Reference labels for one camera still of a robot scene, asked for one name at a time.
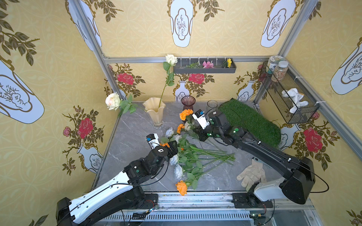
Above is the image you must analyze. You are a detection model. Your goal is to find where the orange rose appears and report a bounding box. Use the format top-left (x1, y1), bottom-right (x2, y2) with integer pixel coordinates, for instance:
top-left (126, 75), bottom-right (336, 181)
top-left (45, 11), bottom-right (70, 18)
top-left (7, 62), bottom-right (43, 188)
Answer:
top-left (161, 143), bottom-right (170, 148)
top-left (174, 160), bottom-right (235, 196)

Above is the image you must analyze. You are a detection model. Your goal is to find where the grey wall planter tray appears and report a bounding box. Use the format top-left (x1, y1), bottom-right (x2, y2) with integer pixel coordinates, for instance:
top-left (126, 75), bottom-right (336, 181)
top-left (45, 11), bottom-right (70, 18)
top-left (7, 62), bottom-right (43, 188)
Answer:
top-left (173, 56), bottom-right (237, 74)

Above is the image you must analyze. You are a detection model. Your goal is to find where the glass jar with label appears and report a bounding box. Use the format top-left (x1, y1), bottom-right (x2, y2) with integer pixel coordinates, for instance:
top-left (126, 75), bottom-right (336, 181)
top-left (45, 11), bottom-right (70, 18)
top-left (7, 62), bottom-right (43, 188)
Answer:
top-left (267, 55), bottom-right (285, 74)

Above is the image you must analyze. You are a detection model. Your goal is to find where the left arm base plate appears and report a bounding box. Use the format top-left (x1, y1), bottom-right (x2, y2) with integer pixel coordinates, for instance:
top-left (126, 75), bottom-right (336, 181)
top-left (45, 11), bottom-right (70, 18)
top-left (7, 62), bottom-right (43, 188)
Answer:
top-left (135, 193), bottom-right (158, 210)

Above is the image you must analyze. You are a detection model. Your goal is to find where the pale blue white rose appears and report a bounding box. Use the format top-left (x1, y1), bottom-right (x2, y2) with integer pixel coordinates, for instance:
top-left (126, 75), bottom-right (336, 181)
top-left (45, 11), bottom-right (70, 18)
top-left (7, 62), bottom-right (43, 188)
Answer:
top-left (165, 127), bottom-right (175, 138)

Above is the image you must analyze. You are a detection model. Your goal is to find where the orange marigold flower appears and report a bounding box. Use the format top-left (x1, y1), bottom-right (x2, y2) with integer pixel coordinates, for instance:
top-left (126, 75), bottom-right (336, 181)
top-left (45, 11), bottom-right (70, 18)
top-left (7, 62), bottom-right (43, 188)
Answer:
top-left (180, 110), bottom-right (195, 131)

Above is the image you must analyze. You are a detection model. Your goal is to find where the green artificial grass mat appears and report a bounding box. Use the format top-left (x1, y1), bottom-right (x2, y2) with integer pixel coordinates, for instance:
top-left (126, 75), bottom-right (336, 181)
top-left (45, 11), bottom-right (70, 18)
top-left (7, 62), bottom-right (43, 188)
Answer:
top-left (218, 98), bottom-right (281, 148)

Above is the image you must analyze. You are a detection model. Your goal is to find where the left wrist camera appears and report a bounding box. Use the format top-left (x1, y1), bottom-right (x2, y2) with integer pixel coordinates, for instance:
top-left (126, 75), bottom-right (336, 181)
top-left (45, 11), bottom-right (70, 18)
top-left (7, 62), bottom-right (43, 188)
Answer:
top-left (146, 133), bottom-right (160, 149)

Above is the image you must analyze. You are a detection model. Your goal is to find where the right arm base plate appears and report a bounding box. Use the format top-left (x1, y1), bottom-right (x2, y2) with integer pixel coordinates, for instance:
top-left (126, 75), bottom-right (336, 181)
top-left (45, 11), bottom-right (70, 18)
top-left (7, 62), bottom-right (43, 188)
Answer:
top-left (232, 193), bottom-right (273, 209)

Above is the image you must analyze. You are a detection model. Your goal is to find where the jar of coloured beads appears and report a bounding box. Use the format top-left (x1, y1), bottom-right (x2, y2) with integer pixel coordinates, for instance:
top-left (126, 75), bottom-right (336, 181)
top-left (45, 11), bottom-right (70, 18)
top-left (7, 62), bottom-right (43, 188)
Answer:
top-left (271, 60), bottom-right (288, 82)

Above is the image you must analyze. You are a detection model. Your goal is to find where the cream wavy glass vase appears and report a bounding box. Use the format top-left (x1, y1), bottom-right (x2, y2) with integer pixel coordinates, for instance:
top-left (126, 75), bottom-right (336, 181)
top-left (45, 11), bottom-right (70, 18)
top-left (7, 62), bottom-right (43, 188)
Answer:
top-left (143, 98), bottom-right (166, 128)

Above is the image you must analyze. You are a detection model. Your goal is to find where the black wire wall basket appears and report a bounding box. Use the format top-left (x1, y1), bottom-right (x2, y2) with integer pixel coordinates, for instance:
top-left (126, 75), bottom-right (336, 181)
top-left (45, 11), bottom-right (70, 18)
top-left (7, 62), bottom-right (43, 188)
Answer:
top-left (260, 62), bottom-right (319, 124)

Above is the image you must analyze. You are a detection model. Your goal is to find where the clear glass vase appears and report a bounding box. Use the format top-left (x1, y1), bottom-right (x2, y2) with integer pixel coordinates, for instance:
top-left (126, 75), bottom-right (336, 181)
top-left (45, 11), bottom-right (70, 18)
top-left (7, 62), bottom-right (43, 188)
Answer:
top-left (206, 100), bottom-right (218, 112)

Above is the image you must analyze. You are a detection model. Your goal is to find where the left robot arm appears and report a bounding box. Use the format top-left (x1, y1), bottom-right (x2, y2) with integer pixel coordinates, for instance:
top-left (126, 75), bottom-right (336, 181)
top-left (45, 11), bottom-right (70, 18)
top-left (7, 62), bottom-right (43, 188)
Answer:
top-left (56, 141), bottom-right (178, 226)

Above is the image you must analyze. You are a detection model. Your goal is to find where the cream white rose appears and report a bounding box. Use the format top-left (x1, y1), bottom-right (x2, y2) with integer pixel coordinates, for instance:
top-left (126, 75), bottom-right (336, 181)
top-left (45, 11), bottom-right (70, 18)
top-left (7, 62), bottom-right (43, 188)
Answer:
top-left (157, 54), bottom-right (179, 109)
top-left (105, 92), bottom-right (148, 117)

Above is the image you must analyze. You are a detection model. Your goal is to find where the pink flower in tray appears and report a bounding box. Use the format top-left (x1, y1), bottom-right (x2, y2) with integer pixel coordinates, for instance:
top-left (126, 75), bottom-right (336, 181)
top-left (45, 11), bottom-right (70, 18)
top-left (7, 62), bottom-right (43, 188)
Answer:
top-left (202, 61), bottom-right (214, 69)

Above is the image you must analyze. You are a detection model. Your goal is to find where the purple ribbed glass vase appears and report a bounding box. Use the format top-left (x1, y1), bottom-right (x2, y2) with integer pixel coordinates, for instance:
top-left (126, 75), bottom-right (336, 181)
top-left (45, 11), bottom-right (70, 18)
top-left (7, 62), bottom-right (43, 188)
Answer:
top-left (181, 96), bottom-right (196, 110)

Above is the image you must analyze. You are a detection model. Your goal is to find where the yellow flower in tray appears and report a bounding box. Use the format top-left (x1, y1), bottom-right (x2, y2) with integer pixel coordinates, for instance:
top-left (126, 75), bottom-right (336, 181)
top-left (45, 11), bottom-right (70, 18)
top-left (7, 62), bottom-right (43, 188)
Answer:
top-left (226, 58), bottom-right (232, 68)

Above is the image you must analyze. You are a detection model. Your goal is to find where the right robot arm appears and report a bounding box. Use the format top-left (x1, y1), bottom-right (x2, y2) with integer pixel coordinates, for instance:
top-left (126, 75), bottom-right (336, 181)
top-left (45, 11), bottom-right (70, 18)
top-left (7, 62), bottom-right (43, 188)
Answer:
top-left (192, 110), bottom-right (315, 207)

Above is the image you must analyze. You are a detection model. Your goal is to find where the white plush toy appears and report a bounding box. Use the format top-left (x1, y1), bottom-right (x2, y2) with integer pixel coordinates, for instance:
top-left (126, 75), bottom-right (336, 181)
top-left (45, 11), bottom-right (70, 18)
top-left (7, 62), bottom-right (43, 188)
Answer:
top-left (281, 88), bottom-right (309, 114)

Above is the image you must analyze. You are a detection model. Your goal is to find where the beige work glove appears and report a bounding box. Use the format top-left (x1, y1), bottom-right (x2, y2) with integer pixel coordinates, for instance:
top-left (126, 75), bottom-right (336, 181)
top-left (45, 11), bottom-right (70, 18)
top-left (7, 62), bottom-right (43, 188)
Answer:
top-left (237, 158), bottom-right (266, 191)

